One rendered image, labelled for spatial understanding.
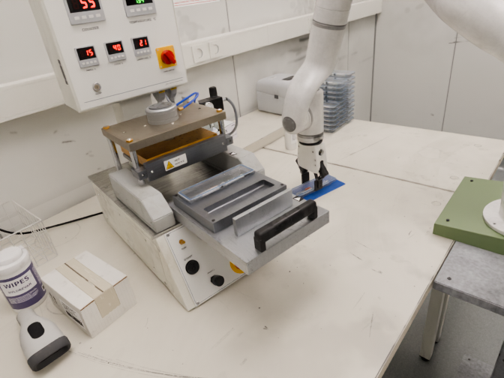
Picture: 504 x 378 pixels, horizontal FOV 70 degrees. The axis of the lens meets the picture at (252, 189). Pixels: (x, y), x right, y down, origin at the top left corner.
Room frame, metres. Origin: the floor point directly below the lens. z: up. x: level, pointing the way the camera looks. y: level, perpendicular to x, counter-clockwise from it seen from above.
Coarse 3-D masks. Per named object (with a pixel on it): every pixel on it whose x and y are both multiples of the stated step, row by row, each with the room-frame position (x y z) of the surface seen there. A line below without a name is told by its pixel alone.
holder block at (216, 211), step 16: (256, 176) 0.76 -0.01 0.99; (224, 192) 0.70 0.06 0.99; (240, 192) 0.70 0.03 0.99; (256, 192) 0.71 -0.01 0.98; (272, 192) 0.67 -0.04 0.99; (192, 208) 0.65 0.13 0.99; (208, 208) 0.65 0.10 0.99; (224, 208) 0.65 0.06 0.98; (240, 208) 0.62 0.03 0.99; (208, 224) 0.59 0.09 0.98; (224, 224) 0.60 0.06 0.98
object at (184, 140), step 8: (200, 128) 0.96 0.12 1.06; (176, 136) 0.92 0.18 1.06; (184, 136) 0.91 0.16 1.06; (192, 136) 0.90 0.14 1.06; (200, 136) 0.90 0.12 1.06; (208, 136) 0.89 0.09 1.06; (160, 144) 0.88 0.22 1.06; (168, 144) 0.87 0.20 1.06; (176, 144) 0.86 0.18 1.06; (184, 144) 0.86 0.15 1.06; (192, 144) 0.86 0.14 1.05; (128, 152) 0.88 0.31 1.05; (136, 152) 0.84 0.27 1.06; (144, 152) 0.83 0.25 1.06; (152, 152) 0.83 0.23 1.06; (160, 152) 0.82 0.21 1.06; (168, 152) 0.82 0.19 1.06; (144, 160) 0.80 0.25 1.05
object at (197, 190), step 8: (232, 168) 0.80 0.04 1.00; (240, 168) 0.79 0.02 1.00; (248, 168) 0.79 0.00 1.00; (216, 176) 0.76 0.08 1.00; (224, 176) 0.76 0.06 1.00; (232, 176) 0.75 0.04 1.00; (240, 176) 0.75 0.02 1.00; (200, 184) 0.73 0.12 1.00; (208, 184) 0.73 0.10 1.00; (216, 184) 0.72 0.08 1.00; (184, 192) 0.70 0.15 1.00; (192, 192) 0.70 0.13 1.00; (200, 192) 0.70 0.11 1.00
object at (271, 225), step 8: (312, 200) 0.60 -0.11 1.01; (296, 208) 0.57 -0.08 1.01; (304, 208) 0.57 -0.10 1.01; (312, 208) 0.58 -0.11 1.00; (280, 216) 0.56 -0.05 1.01; (288, 216) 0.55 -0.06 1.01; (296, 216) 0.56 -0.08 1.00; (304, 216) 0.57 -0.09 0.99; (312, 216) 0.59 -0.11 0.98; (272, 224) 0.53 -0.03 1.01; (280, 224) 0.54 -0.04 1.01; (288, 224) 0.55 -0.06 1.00; (256, 232) 0.51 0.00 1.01; (264, 232) 0.51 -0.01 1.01; (272, 232) 0.52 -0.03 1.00; (256, 240) 0.51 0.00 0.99; (264, 240) 0.51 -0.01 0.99; (256, 248) 0.52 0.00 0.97; (264, 248) 0.51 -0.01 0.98
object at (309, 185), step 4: (328, 176) 1.12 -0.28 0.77; (332, 176) 1.12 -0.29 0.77; (312, 180) 1.11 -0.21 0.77; (324, 180) 1.10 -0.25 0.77; (328, 180) 1.09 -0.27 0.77; (300, 184) 1.08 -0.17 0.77; (304, 184) 1.08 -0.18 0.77; (308, 184) 1.08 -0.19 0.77; (312, 184) 1.07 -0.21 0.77; (292, 188) 1.07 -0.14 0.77; (296, 188) 1.06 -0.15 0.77; (300, 188) 1.06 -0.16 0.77; (304, 188) 1.06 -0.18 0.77; (308, 188) 1.05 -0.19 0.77; (312, 188) 1.05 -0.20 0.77; (292, 192) 1.04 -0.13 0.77; (296, 192) 1.04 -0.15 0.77; (300, 192) 1.03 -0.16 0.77; (304, 192) 1.03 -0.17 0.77
